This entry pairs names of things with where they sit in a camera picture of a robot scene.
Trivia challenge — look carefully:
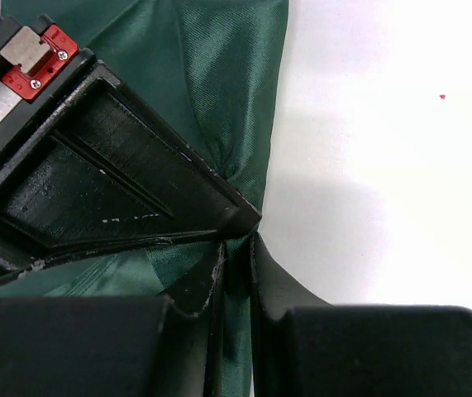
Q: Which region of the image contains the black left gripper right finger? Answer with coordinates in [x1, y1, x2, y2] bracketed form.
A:
[250, 235, 472, 396]

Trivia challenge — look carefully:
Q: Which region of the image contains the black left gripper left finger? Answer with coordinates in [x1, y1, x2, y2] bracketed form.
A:
[0, 245, 226, 396]

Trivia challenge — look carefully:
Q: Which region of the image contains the dark green cloth napkin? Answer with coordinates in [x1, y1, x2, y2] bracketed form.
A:
[0, 1, 288, 396]

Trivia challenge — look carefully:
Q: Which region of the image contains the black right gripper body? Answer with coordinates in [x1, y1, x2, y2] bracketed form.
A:
[0, 15, 95, 158]

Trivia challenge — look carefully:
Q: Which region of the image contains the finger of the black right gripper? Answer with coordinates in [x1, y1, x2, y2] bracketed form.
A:
[0, 60, 260, 287]

